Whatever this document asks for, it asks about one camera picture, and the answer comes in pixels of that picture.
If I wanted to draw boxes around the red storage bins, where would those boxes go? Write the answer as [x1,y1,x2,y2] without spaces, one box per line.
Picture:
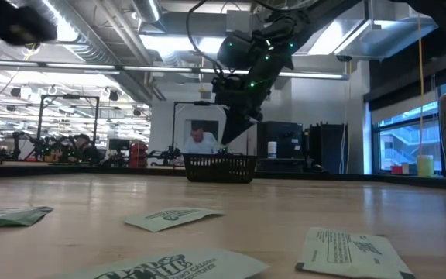
[129,140,149,169]

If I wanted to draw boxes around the black cabinet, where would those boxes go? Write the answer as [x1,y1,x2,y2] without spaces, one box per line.
[307,122,348,174]
[256,120,306,174]

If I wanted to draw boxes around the person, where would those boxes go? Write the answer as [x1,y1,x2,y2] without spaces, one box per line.
[183,122,221,155]
[71,133,103,164]

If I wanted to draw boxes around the yellow hanging cable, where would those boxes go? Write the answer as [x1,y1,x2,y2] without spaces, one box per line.
[417,14,425,157]

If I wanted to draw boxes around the dark green sweetener packet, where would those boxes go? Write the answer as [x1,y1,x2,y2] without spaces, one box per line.
[0,205,54,229]

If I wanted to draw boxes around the black slotted plastic basket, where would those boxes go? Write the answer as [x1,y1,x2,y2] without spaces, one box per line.
[182,153,259,184]

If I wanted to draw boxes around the silver ceiling duct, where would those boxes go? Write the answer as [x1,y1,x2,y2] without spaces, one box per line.
[21,0,166,105]

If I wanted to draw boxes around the black stand frame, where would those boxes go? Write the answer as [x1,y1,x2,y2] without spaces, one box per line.
[171,99,226,153]
[36,93,101,160]

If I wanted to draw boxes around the yellow-green container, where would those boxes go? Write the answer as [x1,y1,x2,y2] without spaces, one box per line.
[417,154,435,178]

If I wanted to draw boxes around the long ceiling light bar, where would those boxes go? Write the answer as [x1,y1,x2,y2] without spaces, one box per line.
[0,59,351,81]

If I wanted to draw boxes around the white green sweetener packet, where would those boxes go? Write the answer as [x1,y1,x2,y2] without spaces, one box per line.
[50,247,269,279]
[123,206,225,234]
[294,226,417,279]

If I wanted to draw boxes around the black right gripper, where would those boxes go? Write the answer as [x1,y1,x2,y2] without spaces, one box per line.
[211,15,310,146]

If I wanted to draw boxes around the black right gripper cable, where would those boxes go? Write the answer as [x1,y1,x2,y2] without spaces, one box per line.
[185,0,226,78]

